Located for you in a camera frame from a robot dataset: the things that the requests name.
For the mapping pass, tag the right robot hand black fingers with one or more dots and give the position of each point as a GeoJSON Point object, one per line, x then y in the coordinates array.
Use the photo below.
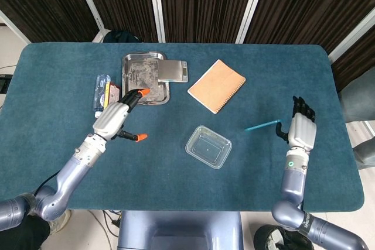
{"type": "Point", "coordinates": [303, 133]}

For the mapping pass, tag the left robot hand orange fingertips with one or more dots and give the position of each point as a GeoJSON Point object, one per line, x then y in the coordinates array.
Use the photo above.
{"type": "Point", "coordinates": [109, 118]}

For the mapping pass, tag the transparent blue lid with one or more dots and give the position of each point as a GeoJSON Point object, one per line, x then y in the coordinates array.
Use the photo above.
{"type": "Point", "coordinates": [263, 125]}

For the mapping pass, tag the clear plastic container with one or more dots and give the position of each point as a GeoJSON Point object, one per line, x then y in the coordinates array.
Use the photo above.
{"type": "Point", "coordinates": [208, 147]}

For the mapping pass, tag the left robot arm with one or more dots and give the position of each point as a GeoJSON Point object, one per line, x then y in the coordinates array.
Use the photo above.
{"type": "Point", "coordinates": [73, 171]}

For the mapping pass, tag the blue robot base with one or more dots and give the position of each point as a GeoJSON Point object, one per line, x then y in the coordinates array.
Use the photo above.
{"type": "Point", "coordinates": [175, 226]}

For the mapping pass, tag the red yellow carton box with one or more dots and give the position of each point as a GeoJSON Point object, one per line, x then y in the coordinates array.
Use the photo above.
{"type": "Point", "coordinates": [112, 95]}

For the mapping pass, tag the clear plastic water bottle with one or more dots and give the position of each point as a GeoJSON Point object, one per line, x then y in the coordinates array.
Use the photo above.
{"type": "Point", "coordinates": [99, 92]}

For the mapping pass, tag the stainless steel tray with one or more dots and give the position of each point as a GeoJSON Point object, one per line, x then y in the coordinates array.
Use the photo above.
{"type": "Point", "coordinates": [137, 71]}

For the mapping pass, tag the grey chair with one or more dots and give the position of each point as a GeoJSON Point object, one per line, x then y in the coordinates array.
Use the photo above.
{"type": "Point", "coordinates": [359, 97]}

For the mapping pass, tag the silver digital kitchen scale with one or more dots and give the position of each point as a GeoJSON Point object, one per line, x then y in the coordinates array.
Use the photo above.
{"type": "Point", "coordinates": [170, 70]}

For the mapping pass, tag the spiral notebook kraft cover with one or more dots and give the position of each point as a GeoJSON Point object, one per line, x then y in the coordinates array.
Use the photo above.
{"type": "Point", "coordinates": [216, 86]}

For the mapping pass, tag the blue table cloth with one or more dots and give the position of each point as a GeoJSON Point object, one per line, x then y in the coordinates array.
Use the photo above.
{"type": "Point", "coordinates": [175, 191]}

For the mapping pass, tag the black device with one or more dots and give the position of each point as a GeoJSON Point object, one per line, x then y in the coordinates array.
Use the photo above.
{"type": "Point", "coordinates": [4, 84]}

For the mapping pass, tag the black trash bin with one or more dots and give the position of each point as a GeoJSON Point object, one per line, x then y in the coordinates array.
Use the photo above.
{"type": "Point", "coordinates": [269, 239]}

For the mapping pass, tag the white sneaker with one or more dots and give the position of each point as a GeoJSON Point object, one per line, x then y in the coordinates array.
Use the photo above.
{"type": "Point", "coordinates": [63, 220]}

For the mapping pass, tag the black trouser leg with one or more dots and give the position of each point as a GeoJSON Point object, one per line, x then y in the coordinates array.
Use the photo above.
{"type": "Point", "coordinates": [23, 235]}

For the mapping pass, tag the white partition post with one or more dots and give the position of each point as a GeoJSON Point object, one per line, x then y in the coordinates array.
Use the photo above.
{"type": "Point", "coordinates": [14, 27]}
{"type": "Point", "coordinates": [156, 4]}
{"type": "Point", "coordinates": [88, 1]}
{"type": "Point", "coordinates": [351, 40]}
{"type": "Point", "coordinates": [252, 4]}

